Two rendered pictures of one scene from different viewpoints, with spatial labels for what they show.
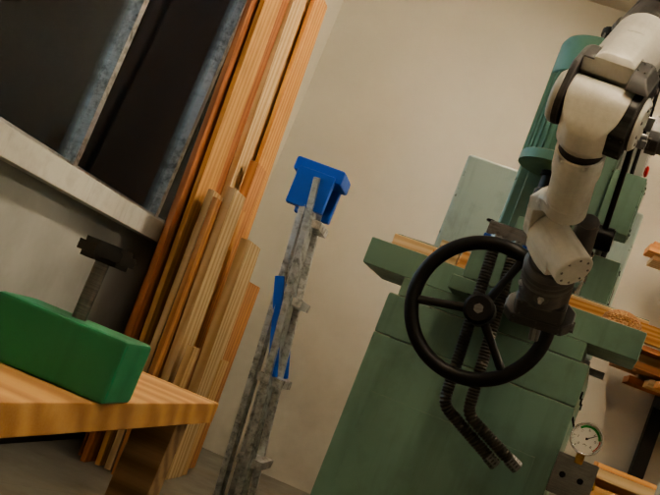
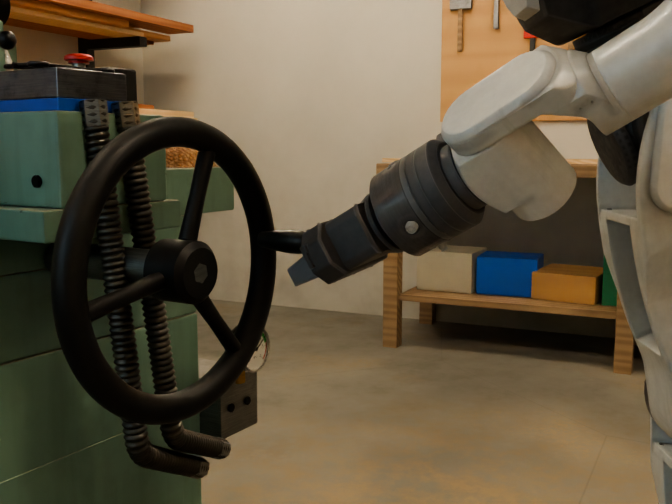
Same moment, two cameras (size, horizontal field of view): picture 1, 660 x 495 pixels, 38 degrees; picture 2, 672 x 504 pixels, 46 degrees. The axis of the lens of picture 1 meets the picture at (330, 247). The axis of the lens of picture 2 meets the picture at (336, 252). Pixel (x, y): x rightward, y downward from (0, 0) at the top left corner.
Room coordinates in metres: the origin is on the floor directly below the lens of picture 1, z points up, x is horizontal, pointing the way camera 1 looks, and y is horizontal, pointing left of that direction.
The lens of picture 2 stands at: (1.47, 0.37, 0.93)
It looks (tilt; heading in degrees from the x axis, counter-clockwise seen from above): 8 degrees down; 284
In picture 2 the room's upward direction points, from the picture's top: straight up
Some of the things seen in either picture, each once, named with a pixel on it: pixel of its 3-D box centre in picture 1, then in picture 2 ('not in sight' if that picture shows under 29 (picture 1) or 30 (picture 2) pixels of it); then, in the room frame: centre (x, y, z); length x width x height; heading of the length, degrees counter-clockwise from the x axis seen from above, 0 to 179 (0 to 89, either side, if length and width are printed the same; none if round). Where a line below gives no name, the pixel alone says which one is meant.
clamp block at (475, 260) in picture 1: (505, 273); (70, 158); (1.92, -0.35, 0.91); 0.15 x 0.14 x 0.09; 72
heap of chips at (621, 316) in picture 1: (623, 320); (165, 152); (1.95, -0.62, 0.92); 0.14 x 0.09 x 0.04; 162
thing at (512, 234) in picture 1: (520, 241); (73, 86); (1.92, -0.36, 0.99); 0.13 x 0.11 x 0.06; 72
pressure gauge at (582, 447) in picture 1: (584, 443); (245, 354); (1.83, -0.59, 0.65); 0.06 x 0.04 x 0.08; 72
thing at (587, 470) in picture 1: (573, 478); (207, 396); (1.89, -0.62, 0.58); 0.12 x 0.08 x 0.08; 162
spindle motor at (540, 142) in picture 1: (577, 112); not in sight; (2.11, -0.41, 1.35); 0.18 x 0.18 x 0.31
